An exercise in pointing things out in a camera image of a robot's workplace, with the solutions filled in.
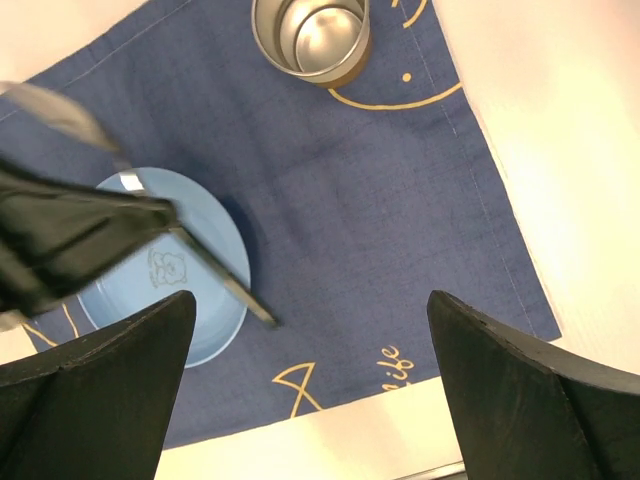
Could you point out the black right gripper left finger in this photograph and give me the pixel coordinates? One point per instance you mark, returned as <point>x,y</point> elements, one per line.
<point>99,406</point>

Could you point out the metal cup with brown base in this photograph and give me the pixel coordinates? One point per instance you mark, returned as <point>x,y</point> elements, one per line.
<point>323,42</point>

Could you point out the fork with green handle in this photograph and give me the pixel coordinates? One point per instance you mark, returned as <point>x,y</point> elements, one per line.
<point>71,118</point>

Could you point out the light blue plastic plate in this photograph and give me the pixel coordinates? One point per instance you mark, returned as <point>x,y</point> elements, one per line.
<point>166,266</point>

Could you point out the aluminium mounting rail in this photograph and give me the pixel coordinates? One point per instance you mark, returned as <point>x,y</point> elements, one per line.
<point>453,471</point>

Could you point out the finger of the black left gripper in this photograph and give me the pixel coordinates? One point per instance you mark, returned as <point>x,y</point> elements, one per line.
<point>58,237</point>

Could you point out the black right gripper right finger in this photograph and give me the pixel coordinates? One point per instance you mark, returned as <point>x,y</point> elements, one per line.
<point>523,408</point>

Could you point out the blue fish-print placemat cloth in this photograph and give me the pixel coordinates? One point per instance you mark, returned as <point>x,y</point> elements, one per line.
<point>353,207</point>

